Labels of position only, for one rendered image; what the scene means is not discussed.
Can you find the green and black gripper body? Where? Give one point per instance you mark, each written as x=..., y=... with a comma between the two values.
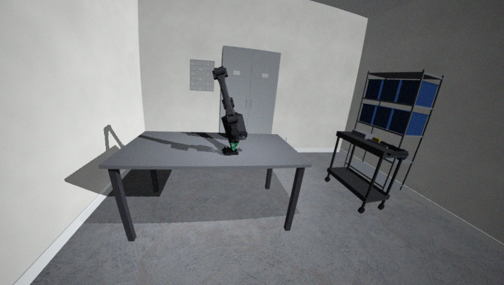
x=231, y=139

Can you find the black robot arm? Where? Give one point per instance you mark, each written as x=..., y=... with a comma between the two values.
x=228, y=104

